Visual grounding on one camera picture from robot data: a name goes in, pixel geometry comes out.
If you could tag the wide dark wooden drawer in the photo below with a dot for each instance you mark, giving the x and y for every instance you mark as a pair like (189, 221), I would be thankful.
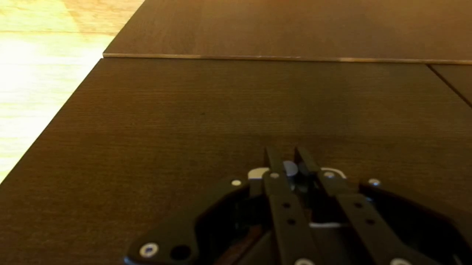
(171, 137)

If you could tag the small silver drawer knob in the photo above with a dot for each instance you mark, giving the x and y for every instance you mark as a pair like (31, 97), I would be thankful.
(289, 171)

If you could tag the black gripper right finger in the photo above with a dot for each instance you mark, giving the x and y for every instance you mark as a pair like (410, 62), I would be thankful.
(363, 221)

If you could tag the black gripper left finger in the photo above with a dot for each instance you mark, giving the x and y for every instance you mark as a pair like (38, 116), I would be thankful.
(287, 221)

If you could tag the wide dark cabinet door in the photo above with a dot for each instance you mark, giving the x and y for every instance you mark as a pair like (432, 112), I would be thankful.
(295, 29)

